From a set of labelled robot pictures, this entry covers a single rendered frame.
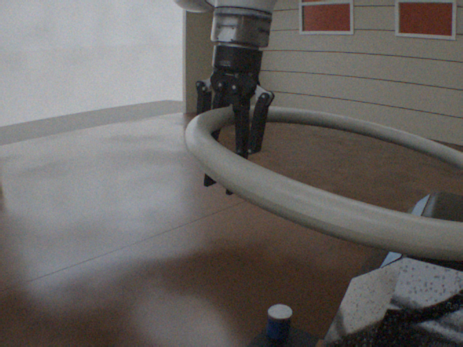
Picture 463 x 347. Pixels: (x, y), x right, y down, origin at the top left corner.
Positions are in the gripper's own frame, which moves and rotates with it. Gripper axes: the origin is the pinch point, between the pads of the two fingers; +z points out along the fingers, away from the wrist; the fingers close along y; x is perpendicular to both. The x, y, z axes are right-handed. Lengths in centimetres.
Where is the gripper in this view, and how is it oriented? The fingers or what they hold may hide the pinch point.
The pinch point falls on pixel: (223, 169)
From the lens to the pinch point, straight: 57.9
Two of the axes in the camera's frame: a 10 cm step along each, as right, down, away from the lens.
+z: -1.2, 9.3, 3.4
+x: 5.4, -2.3, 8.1
